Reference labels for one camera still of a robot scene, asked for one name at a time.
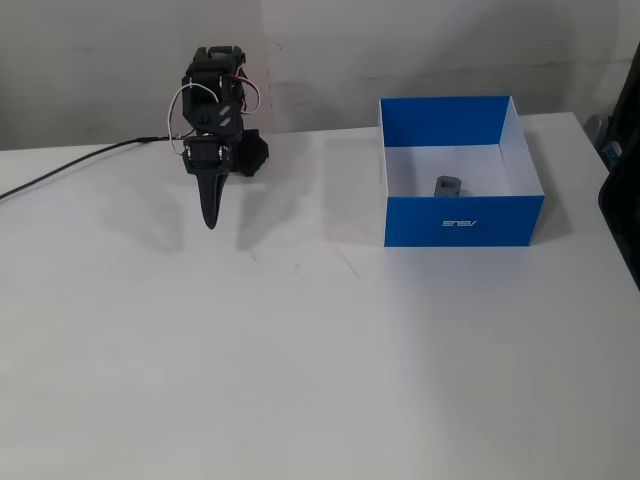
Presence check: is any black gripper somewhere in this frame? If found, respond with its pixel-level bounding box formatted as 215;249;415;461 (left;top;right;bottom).
181;133;236;231

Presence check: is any gray hollow block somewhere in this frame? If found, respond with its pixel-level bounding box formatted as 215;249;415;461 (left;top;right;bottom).
432;175;465;199

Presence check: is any blue and white box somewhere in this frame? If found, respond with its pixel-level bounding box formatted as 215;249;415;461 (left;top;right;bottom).
378;94;547;249

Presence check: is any black table clamp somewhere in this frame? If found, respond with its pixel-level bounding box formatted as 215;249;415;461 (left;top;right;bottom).
234;128;272;179

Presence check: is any gray object with blue label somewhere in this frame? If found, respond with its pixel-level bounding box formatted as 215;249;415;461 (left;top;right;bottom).
584;114;624;174

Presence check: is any black plastic case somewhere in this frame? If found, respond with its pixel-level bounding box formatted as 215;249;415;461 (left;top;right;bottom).
597;43;640;294

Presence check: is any white servo wire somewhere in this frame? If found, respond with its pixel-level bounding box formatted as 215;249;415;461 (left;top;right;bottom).
166;82;224;155

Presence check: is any black power cable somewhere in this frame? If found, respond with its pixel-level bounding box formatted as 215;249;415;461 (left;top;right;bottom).
0;135;174;202

